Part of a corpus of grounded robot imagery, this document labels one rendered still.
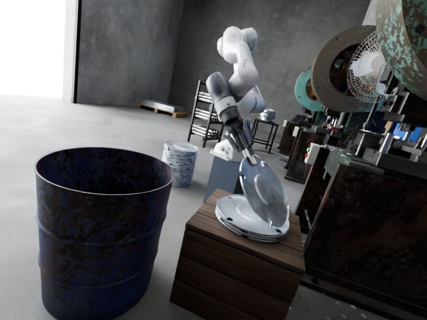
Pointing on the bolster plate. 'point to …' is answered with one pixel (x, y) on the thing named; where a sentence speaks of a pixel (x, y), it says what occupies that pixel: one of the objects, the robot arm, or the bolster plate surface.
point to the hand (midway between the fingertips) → (249, 157)
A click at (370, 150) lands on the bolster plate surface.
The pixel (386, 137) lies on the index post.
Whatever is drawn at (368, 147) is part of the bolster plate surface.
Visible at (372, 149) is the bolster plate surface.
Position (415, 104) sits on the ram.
